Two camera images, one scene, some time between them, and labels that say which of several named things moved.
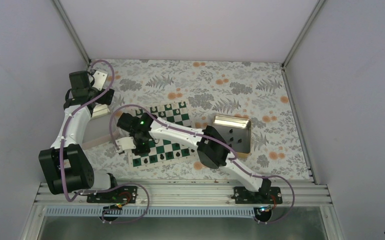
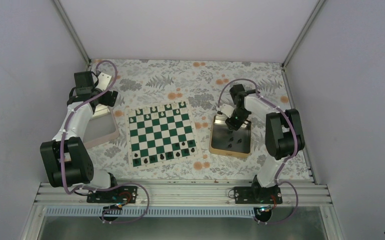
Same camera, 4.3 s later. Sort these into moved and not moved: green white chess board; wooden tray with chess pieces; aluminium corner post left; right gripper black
Moved: right gripper black
Not moved: green white chess board; wooden tray with chess pieces; aluminium corner post left
